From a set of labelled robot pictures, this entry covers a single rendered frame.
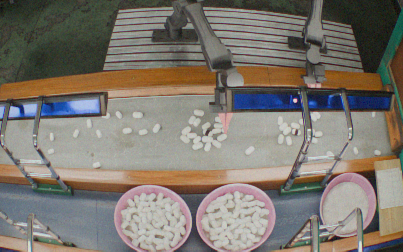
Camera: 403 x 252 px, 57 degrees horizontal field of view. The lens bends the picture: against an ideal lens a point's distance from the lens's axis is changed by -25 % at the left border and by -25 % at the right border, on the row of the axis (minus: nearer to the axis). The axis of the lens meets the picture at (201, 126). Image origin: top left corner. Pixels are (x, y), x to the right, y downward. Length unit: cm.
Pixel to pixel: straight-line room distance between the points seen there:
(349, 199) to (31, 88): 141
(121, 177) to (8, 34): 212
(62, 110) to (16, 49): 188
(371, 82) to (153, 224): 110
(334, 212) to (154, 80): 86
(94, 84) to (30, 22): 170
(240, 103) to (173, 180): 38
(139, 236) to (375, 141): 101
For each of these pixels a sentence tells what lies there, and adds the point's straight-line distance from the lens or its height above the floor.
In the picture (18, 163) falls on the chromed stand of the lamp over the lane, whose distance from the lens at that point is 152.
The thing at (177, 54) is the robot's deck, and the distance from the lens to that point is 195.
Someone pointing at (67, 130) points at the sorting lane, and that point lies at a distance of 176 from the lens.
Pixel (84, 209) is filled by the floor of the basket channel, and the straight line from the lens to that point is 168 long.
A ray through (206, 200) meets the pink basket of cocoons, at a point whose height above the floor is 76.
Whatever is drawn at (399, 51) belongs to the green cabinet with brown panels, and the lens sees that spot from 180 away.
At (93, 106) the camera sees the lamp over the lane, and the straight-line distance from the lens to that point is 137.
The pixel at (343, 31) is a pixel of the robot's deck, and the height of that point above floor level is 67.
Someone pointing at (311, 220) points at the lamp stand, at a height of 110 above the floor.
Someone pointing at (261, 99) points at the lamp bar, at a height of 108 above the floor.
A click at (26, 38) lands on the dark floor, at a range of 327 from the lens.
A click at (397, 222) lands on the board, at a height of 78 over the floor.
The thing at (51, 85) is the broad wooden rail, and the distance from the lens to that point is 187.
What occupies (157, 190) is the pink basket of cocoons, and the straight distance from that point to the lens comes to 159.
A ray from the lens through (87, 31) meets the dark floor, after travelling 306.
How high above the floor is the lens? 223
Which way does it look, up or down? 62 degrees down
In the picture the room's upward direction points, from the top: straight up
